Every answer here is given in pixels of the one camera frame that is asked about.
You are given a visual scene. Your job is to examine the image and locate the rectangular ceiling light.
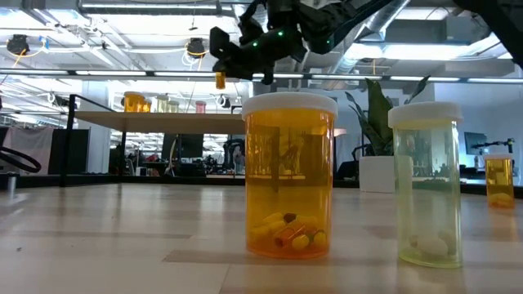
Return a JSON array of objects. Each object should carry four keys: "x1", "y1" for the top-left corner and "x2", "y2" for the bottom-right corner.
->
[{"x1": 345, "y1": 42, "x2": 498, "y2": 62}]

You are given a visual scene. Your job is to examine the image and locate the dark partition panel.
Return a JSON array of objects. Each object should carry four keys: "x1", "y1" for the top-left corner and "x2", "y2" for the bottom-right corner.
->
[{"x1": 47, "y1": 128, "x2": 90, "y2": 176}]

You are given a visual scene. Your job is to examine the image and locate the snake plant white pot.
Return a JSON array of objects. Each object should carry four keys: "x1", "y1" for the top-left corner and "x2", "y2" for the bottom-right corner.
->
[{"x1": 345, "y1": 75, "x2": 431, "y2": 194}]

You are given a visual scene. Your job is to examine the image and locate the slanted silver ventilation duct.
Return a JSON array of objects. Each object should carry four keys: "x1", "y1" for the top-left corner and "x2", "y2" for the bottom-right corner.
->
[{"x1": 330, "y1": 0, "x2": 412, "y2": 77}]

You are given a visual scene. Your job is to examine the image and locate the grey metal post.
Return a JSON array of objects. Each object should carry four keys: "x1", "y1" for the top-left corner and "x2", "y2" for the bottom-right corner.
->
[{"x1": 7, "y1": 173, "x2": 19, "y2": 200}]

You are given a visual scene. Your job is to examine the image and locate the wooden shelf black frame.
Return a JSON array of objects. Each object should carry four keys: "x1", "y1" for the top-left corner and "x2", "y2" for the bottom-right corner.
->
[{"x1": 60, "y1": 93, "x2": 283, "y2": 193}]

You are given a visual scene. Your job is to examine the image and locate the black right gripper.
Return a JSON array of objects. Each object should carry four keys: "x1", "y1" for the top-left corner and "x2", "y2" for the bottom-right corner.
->
[{"x1": 210, "y1": 0, "x2": 307, "y2": 85}]

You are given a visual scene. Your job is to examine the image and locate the black ceiling device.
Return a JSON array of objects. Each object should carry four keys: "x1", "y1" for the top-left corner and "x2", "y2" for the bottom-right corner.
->
[
  {"x1": 6, "y1": 34, "x2": 32, "y2": 56},
  {"x1": 186, "y1": 37, "x2": 208, "y2": 59}
]

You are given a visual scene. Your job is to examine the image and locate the dark computer monitor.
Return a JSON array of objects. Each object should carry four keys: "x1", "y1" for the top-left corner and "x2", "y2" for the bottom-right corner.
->
[{"x1": 464, "y1": 131, "x2": 489, "y2": 156}]

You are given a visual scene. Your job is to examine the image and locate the black background screens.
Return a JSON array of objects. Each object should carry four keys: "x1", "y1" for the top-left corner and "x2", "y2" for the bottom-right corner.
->
[{"x1": 162, "y1": 133, "x2": 204, "y2": 164}]

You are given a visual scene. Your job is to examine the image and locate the thick black cable loop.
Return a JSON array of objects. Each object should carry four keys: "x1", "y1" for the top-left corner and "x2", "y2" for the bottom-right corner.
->
[{"x1": 0, "y1": 145, "x2": 42, "y2": 174}]

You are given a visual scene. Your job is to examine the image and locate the long ceiling light bar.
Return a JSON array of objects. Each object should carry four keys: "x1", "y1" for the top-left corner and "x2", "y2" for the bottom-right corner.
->
[{"x1": 0, "y1": 68, "x2": 523, "y2": 84}]

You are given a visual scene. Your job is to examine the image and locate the black office chair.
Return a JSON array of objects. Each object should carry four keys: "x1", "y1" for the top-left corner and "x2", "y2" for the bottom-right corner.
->
[{"x1": 335, "y1": 159, "x2": 361, "y2": 181}]

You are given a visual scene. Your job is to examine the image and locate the pale hanging cloth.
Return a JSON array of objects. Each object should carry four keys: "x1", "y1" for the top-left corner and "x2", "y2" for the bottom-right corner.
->
[{"x1": 2, "y1": 126, "x2": 56, "y2": 175}]

